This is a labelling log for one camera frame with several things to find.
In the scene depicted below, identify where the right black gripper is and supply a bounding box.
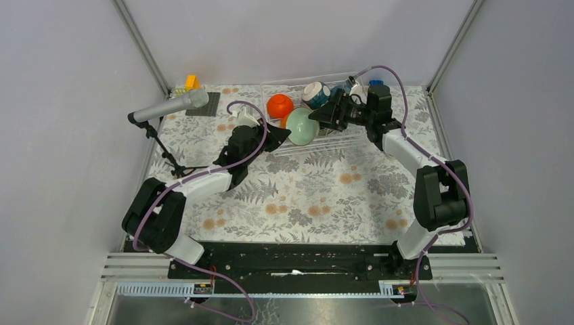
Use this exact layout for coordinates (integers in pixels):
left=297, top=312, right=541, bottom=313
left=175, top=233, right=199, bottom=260
left=308, top=89, right=374, bottom=133

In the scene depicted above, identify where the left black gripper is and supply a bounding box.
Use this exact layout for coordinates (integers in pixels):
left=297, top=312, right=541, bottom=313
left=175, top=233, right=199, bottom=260
left=244, top=118, right=291, bottom=167

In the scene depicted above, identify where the dark blue bowl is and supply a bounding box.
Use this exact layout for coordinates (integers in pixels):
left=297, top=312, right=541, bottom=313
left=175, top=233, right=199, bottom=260
left=330, top=85, right=351, bottom=98

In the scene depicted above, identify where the pale green bowl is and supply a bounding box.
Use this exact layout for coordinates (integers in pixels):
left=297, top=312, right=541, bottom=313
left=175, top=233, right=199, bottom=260
left=286, top=107, right=319, bottom=146

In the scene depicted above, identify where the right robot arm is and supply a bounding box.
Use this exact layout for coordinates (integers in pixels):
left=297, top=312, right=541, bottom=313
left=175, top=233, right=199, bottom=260
left=302, top=82, right=474, bottom=280

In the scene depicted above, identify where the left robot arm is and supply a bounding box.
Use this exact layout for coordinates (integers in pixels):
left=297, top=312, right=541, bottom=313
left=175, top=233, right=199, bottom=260
left=121, top=124, right=291, bottom=278

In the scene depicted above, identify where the orange bowl front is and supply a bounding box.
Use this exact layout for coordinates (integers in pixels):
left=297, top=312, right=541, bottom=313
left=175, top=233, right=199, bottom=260
left=280, top=113, right=290, bottom=129

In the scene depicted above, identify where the orange bowl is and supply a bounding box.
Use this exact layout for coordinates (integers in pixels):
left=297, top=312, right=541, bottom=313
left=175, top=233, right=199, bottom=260
left=266, top=93, right=294, bottom=118
left=280, top=113, right=290, bottom=129

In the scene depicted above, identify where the white and teal bowl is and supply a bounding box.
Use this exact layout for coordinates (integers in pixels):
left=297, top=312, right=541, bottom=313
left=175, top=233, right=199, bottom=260
left=301, top=81, right=331, bottom=110

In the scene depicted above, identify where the orange bowl rear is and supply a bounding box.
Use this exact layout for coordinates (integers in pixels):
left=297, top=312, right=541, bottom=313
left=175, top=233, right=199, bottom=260
left=266, top=93, right=294, bottom=118

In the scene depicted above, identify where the grey lego baseplate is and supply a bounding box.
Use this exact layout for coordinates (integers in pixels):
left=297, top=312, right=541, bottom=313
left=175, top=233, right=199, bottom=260
left=185, top=91, right=221, bottom=118

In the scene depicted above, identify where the floral table mat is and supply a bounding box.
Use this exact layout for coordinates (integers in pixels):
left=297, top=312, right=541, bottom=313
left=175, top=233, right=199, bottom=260
left=159, top=85, right=440, bottom=244

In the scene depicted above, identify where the silver microphone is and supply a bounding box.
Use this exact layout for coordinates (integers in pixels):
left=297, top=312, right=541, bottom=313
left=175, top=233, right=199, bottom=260
left=127, top=88, right=209, bottom=123

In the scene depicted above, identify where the yellow toy block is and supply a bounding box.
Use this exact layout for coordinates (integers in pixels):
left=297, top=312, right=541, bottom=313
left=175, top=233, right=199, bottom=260
left=184, top=74, right=201, bottom=91

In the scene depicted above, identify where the black microphone tripod stand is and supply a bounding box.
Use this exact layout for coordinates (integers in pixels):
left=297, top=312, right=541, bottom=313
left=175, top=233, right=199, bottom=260
left=132, top=122, right=206, bottom=178

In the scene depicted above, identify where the light green toy block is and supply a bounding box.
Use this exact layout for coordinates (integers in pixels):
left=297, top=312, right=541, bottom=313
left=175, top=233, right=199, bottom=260
left=173, top=87, right=186, bottom=97

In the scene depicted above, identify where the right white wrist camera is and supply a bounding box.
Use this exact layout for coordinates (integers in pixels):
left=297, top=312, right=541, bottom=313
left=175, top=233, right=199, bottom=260
left=345, top=76, right=367, bottom=104

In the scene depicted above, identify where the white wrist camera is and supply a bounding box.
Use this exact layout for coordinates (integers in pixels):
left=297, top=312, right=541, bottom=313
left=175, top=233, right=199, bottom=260
left=345, top=76, right=367, bottom=104
left=232, top=110, right=260, bottom=127

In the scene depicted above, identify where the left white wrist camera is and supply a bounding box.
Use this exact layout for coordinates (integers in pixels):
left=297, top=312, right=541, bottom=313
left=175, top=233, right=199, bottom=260
left=232, top=110, right=260, bottom=127

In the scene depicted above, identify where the white wire dish rack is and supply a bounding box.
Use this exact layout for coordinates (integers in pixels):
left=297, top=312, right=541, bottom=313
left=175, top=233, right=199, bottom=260
left=260, top=72, right=368, bottom=156

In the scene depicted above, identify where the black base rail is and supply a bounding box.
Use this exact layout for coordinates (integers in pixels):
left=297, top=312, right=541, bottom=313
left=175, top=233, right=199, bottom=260
left=167, top=240, right=434, bottom=297

